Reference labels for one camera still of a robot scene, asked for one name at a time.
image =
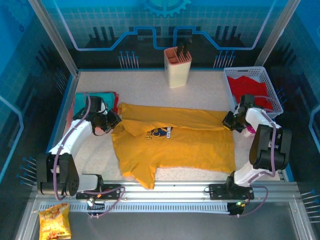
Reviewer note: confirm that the aluminium mounting rail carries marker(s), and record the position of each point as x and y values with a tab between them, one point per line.
175	191

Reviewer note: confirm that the beige knife block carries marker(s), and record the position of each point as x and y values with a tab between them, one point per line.
177	72

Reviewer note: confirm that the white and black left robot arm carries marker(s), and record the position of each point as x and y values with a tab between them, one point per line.
67	140

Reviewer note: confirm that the white plastic mesh basket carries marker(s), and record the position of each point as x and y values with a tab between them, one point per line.
250	71

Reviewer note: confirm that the crumpled red t-shirt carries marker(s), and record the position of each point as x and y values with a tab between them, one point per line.
250	86

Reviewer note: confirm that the yellow snack bag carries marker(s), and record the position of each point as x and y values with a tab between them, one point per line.
53	222

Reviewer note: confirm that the yellow printed t-shirt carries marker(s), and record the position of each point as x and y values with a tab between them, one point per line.
175	150

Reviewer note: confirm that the aluminium frame post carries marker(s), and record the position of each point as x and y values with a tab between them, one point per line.
275	32
55	37

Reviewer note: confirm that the teal folded t-shirt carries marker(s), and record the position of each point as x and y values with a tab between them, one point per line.
80	102

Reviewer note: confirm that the black controller box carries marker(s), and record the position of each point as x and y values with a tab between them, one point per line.
96	206
236	208

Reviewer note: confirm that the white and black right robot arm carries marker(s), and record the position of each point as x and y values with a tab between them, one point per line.
270	150

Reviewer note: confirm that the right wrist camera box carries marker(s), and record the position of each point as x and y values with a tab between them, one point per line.
237	108

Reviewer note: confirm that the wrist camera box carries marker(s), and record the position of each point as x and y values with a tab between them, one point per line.
237	108
104	107

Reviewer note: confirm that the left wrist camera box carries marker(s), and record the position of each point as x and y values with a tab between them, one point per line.
104	107

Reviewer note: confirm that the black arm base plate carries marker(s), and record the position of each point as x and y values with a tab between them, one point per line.
112	192
220	192

